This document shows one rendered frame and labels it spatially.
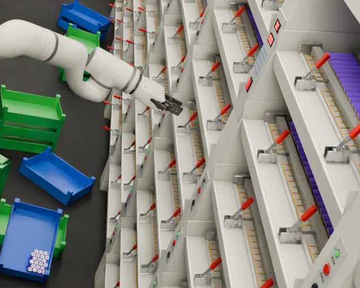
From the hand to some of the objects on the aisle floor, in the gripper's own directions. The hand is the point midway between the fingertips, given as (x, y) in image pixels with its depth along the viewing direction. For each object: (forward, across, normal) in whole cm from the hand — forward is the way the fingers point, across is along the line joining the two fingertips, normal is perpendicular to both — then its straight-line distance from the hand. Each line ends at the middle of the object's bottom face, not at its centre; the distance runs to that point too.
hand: (175, 106), depth 229 cm
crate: (+6, +86, +102) cm, 133 cm away
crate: (-2, +42, +104) cm, 113 cm away
